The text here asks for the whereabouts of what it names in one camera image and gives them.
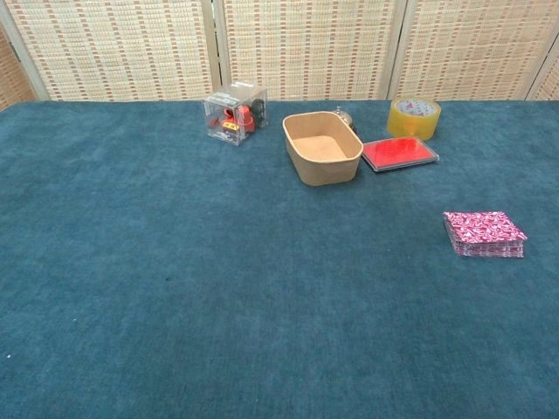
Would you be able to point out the pink patterned sponge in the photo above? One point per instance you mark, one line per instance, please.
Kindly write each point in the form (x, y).
(480, 224)
(489, 252)

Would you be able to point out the brown cardboard tray box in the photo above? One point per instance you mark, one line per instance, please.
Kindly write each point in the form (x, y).
(325, 168)

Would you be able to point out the blue table mat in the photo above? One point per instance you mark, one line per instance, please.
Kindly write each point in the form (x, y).
(218, 283)

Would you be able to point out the red black toy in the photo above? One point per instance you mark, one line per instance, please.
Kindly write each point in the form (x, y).
(238, 118)

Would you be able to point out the silver desk bell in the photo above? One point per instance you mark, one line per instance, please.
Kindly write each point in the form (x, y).
(345, 117)

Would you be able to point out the clear plastic cube box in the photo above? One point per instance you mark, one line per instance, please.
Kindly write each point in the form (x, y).
(220, 109)

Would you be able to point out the red ink pad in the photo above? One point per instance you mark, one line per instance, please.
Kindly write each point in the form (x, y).
(398, 152)

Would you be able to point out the yellow tape roll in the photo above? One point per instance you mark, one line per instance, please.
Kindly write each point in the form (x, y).
(412, 126)

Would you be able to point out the woven folding screen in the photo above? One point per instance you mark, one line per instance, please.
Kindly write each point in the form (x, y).
(305, 48)

